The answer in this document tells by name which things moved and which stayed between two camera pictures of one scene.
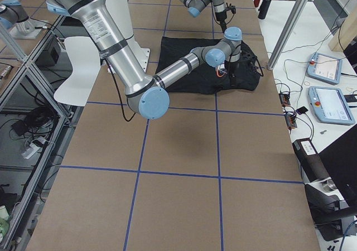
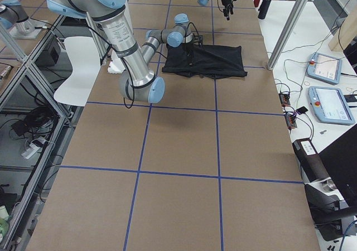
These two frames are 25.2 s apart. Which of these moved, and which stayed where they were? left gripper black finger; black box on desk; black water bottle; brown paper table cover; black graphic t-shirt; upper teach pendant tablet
Moved: left gripper black finger; black graphic t-shirt
Stayed: black box on desk; upper teach pendant tablet; black water bottle; brown paper table cover
